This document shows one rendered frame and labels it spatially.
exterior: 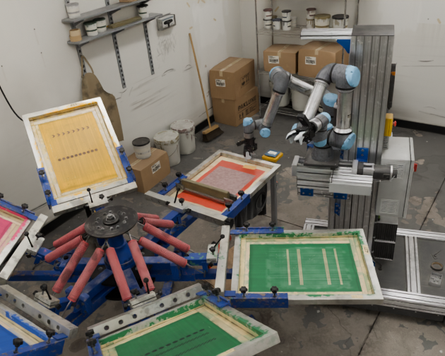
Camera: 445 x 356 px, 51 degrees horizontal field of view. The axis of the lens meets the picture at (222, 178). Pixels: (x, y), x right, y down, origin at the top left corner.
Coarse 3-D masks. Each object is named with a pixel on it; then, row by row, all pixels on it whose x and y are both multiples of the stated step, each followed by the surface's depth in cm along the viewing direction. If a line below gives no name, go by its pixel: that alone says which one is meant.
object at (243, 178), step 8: (240, 168) 366; (232, 176) 357; (240, 176) 356; (248, 176) 355; (256, 176) 354; (224, 184) 348; (232, 184) 347; (240, 184) 346; (248, 184) 345; (232, 192) 338; (208, 200) 332; (216, 208) 322; (224, 208) 321
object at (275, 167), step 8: (216, 152) 385; (224, 152) 384; (208, 160) 374; (240, 160) 376; (248, 160) 371; (256, 160) 368; (200, 168) 366; (272, 168) 355; (280, 168) 360; (192, 176) 359; (264, 176) 347; (272, 176) 351; (256, 184) 338; (264, 184) 343; (168, 192) 339; (248, 192) 330
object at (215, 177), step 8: (224, 160) 379; (216, 168) 369; (224, 168) 368; (232, 168) 367; (208, 176) 360; (216, 176) 359; (224, 176) 358; (208, 184) 350; (216, 184) 349; (184, 192) 343; (192, 200) 333; (200, 200) 333
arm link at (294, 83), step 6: (276, 66) 341; (270, 72) 341; (276, 72) 332; (288, 72) 339; (270, 78) 342; (294, 78) 340; (288, 84) 339; (294, 84) 341; (300, 84) 342; (306, 84) 344; (300, 90) 344; (306, 90) 344
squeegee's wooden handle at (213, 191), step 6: (186, 180) 337; (192, 180) 337; (186, 186) 340; (192, 186) 336; (198, 186) 332; (204, 186) 329; (210, 186) 327; (204, 192) 331; (210, 192) 327; (216, 192) 324; (222, 192) 320; (228, 192) 320; (222, 198) 323
